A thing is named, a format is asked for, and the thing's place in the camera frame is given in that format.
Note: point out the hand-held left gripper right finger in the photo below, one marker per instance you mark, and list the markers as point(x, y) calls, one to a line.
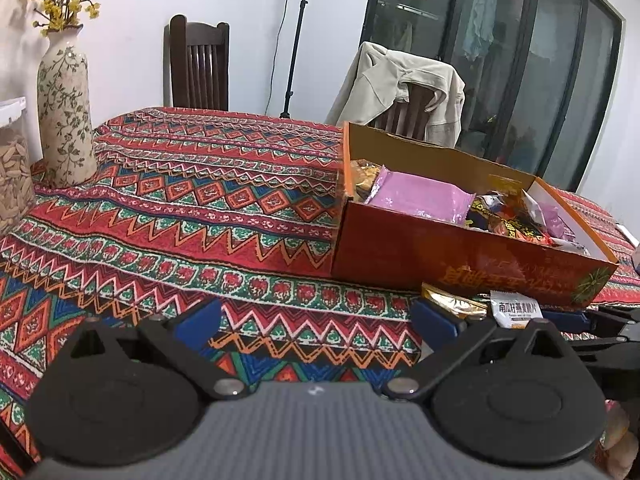
point(435, 322)

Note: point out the golden snack packet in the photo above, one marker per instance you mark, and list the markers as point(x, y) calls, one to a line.
point(450, 302)

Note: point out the red chips bag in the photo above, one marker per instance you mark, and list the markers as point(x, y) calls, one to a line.
point(510, 222)

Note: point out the black studio light stand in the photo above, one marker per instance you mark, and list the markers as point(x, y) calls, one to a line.
point(297, 40)

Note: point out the floral ceramic vase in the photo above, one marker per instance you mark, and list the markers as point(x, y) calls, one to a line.
point(65, 110)

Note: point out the person's right hand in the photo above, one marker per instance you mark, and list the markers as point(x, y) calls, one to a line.
point(617, 435)

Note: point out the beige jacket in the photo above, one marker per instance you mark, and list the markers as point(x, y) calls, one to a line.
point(395, 85)

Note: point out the patterned red tablecloth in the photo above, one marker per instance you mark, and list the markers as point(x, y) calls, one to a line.
point(175, 210)

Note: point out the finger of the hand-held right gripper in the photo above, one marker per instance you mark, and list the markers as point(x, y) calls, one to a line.
point(610, 349)
point(565, 321)

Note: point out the orange cardboard box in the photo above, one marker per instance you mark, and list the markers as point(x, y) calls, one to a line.
point(425, 260)

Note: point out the black framed glass door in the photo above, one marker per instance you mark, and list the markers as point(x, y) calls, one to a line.
point(500, 60)

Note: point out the dark wooden chair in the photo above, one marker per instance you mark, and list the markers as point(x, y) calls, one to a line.
point(200, 65)
point(405, 112)

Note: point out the clear seed container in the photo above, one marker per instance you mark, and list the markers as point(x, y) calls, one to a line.
point(12, 175)

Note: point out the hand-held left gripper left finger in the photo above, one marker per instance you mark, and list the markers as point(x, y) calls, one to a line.
point(200, 322)

